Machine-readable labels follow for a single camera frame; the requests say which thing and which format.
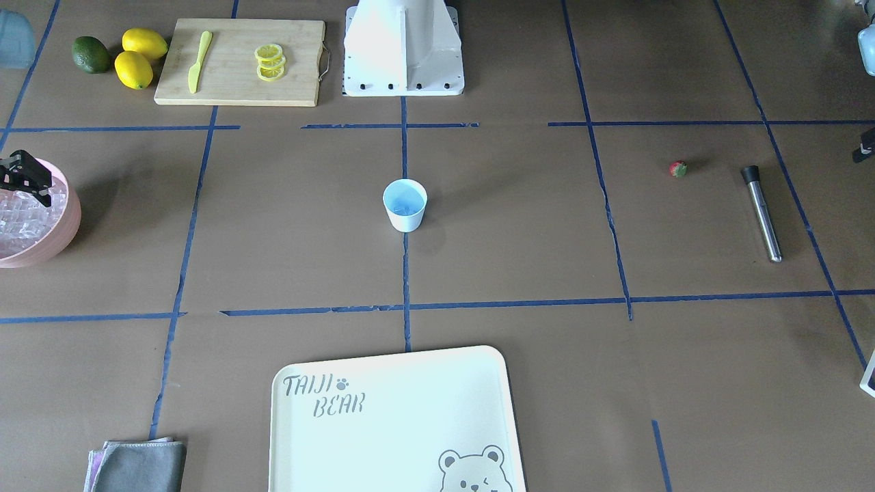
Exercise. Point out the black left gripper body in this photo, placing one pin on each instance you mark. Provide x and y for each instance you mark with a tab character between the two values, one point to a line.
865	147

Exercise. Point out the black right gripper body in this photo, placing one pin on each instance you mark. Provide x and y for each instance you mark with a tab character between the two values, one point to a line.
26	175

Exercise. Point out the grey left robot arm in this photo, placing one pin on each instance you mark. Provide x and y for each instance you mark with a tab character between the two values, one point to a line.
865	42

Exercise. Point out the pile of ice cubes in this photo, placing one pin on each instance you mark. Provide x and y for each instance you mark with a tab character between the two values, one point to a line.
24	221

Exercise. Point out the light blue plastic cup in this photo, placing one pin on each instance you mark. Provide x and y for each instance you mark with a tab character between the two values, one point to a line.
404	224

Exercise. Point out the pink bowl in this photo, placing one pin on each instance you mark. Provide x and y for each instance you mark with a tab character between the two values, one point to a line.
59	237

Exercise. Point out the steel muddler with black tip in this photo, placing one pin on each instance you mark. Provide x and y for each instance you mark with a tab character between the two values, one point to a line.
751	175

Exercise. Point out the green avocado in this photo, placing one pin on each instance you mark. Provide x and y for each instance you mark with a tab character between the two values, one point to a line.
90	55

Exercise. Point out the yellow lemon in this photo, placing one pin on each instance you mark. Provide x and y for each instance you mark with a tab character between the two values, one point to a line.
151	44
133	70

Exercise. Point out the red strawberry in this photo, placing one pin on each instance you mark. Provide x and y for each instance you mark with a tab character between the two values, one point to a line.
678	168

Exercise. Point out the yellow plastic knife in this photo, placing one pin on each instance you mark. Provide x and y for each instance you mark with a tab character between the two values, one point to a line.
194	72

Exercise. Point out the bamboo cutting board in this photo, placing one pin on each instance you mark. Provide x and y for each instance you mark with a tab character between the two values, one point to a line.
228	75

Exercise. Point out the lemon slices stack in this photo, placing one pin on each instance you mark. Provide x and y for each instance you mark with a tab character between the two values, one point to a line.
270	62

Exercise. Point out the grey folded cloth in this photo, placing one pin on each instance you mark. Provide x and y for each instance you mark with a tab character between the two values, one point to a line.
126	465

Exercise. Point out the cream bear serving tray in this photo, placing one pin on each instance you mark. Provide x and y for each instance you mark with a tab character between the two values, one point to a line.
434	420

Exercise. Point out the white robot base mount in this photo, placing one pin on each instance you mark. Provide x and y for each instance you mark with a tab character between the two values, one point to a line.
402	49

